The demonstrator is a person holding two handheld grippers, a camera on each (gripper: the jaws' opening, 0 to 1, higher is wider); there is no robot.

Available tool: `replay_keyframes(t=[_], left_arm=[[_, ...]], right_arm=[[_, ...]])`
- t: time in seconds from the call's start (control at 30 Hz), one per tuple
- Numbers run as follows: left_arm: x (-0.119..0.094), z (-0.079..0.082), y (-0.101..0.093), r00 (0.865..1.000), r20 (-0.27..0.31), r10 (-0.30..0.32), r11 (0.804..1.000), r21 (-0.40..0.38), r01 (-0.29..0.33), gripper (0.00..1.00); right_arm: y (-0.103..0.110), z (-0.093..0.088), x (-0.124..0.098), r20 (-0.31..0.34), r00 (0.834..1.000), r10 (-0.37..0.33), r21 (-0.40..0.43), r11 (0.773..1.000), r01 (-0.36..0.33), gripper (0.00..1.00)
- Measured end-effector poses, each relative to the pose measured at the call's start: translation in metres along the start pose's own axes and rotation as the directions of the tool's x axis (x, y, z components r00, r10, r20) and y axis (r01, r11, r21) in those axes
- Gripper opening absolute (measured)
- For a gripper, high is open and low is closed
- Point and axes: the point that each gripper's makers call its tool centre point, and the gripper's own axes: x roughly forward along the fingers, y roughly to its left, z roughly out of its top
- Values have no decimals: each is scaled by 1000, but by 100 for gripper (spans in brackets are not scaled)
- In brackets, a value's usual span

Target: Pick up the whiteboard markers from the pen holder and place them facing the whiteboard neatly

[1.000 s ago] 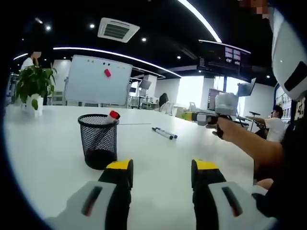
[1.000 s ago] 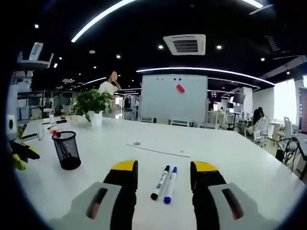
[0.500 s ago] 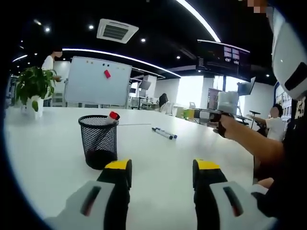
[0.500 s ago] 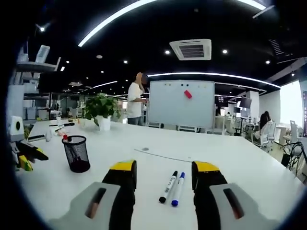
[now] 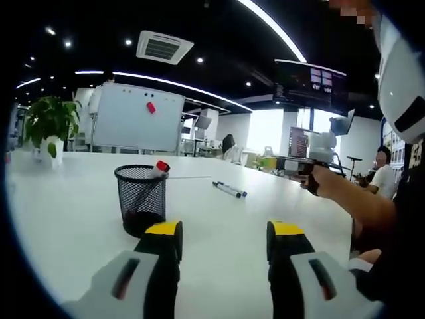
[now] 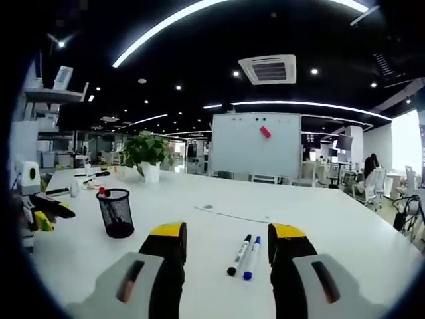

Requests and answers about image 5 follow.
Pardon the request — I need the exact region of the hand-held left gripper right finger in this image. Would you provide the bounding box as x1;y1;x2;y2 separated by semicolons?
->
266;219;386;319

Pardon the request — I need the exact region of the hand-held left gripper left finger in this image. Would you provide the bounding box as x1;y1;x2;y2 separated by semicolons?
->
61;219;184;319

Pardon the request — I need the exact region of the blue cap whiteboard marker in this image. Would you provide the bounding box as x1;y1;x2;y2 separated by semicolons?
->
215;181;248;197

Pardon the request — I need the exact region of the black cap whiteboard marker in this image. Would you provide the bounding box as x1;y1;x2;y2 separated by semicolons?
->
212;181;242;200

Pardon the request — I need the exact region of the black mesh pen holder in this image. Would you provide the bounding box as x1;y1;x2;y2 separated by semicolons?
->
114;164;169;239

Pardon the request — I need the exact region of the red cap whiteboard marker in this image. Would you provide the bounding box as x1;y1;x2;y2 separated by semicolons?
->
151;160;171;179

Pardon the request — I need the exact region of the white rolling whiteboard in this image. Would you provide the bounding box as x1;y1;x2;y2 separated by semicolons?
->
91;82;186;156

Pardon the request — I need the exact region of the person's right hand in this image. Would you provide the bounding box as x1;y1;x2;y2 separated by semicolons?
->
299;164;335;196

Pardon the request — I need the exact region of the desk monitor with pink screen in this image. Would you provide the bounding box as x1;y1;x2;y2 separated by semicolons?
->
288;126;313;157

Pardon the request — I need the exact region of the black tripod stand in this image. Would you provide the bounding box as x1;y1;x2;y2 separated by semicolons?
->
347;155;365;180

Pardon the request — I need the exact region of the person's leg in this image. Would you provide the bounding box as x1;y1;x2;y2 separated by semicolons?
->
348;249;383;273

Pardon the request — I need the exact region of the large hanging display screen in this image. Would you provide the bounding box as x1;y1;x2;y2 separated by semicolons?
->
274;58;349;116

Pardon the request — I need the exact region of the white chest-worn device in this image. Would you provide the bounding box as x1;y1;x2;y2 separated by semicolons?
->
373;13;425;144

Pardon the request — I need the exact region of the operator in white shirt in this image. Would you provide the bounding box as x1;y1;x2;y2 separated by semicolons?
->
351;142;425;303

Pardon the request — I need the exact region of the long curved ceiling light strip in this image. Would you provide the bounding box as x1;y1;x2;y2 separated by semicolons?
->
237;0;308;63

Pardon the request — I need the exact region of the thin curved ceiling light strip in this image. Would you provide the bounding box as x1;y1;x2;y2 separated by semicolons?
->
74;69;253;112

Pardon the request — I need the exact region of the ceiling air conditioner vent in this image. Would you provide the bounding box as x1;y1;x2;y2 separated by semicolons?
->
135;30;195;65

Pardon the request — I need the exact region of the green potted plant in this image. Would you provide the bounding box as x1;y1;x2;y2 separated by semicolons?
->
23;96;82;167

